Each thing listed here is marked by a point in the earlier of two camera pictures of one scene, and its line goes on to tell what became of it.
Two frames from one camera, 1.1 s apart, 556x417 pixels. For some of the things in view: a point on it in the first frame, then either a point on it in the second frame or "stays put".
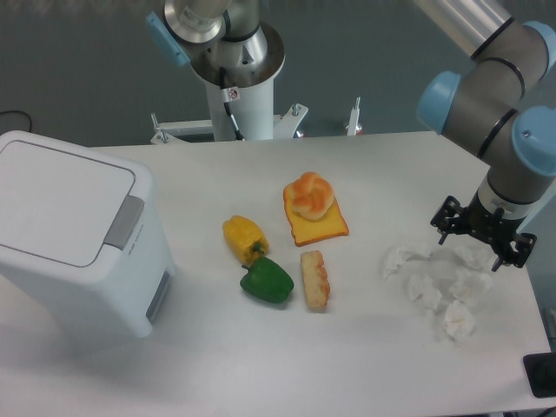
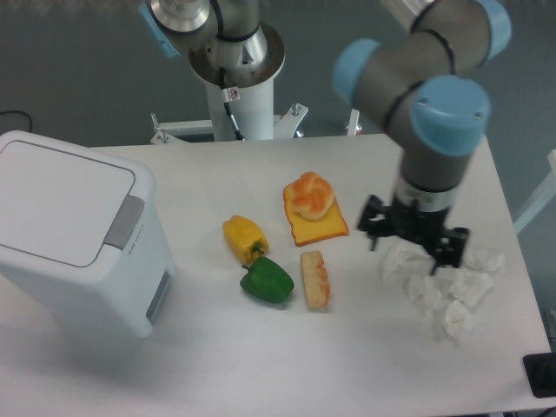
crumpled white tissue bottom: (459, 322) stays put
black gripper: (494, 228) -> (407, 220)
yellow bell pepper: (246, 240) stays put
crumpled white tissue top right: (479, 255) stays put
